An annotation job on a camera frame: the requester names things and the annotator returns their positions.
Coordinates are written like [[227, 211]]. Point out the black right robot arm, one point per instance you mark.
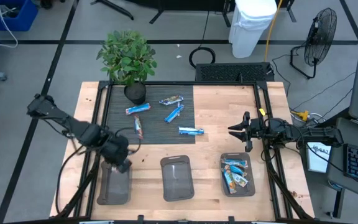
[[309, 133]]

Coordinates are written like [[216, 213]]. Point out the grey translucent plastic tray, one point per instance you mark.
[[251, 186], [113, 189], [177, 180]]

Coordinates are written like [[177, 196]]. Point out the blue brown granola bar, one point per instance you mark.
[[171, 99]]

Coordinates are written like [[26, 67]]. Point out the grey desk with keyboard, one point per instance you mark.
[[337, 161]]

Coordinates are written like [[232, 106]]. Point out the black floor fan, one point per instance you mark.
[[320, 37]]

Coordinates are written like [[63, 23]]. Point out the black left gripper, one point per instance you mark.
[[115, 149]]

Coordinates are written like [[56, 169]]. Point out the black perforated box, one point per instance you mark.
[[232, 73]]

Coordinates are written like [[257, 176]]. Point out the black equipment stand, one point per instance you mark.
[[182, 2]]

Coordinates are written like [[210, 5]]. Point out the green potted plant black pot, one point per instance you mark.
[[126, 56]]

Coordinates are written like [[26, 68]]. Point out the black aluminium table frame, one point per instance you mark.
[[182, 83]]

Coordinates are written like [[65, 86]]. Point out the white paper sign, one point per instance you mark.
[[317, 161]]

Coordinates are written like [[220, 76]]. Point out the yellow plug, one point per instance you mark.
[[303, 115]]

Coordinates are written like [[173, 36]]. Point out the white trash bin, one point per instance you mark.
[[250, 28]]

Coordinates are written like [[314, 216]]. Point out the dark woven placemat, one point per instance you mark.
[[157, 133]]

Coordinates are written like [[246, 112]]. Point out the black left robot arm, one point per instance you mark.
[[70, 123]]

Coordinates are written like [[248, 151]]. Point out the blue snack bar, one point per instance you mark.
[[235, 162]]

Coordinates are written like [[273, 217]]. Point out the grey snack bar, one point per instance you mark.
[[240, 180]]

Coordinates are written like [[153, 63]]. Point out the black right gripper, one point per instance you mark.
[[255, 129]]

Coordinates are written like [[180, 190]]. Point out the large blue plastic bin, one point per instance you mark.
[[20, 23]]

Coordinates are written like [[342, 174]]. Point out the blue red granola bar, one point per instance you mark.
[[138, 109]]

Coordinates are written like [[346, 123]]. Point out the blue white granola bar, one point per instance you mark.
[[191, 131]]

